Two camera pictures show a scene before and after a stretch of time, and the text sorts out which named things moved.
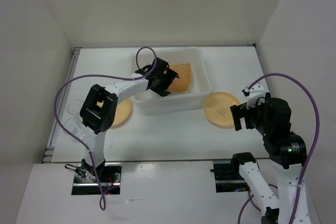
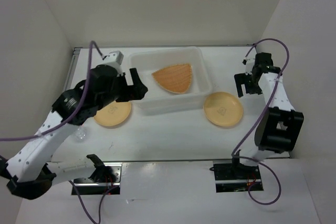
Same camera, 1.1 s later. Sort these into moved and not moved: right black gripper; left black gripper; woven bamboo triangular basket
Moved: left black gripper; right black gripper
Not moved: woven bamboo triangular basket
